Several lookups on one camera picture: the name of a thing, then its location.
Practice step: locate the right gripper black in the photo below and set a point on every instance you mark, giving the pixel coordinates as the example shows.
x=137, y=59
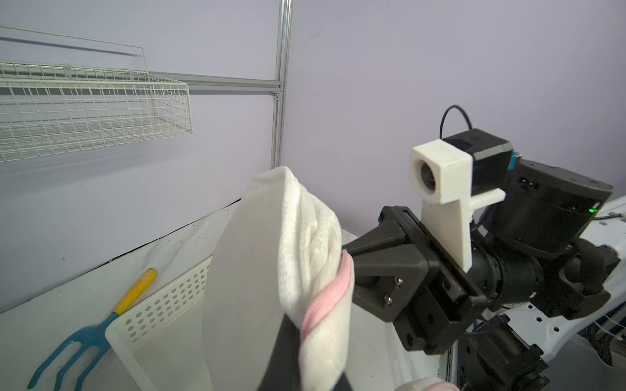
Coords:
x=404, y=275

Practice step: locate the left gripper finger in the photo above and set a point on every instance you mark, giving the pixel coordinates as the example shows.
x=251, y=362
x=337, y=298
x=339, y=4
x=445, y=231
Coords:
x=282, y=372

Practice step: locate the pink trimmed laundry bag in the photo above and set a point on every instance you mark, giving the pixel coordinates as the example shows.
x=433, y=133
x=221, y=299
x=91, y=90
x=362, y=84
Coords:
x=280, y=254

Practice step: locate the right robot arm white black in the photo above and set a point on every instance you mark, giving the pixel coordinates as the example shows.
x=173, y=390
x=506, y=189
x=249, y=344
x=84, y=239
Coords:
x=527, y=248

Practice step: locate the white plastic basket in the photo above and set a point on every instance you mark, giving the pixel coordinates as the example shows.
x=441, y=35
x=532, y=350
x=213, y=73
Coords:
x=159, y=340

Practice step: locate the blue yellow garden fork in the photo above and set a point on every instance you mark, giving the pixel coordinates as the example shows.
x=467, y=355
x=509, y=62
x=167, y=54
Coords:
x=93, y=337

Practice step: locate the aluminium frame rail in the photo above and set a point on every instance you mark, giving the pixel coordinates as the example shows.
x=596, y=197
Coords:
x=201, y=84

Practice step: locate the white wire wall basket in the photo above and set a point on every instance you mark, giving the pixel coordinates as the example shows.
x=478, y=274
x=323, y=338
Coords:
x=61, y=93

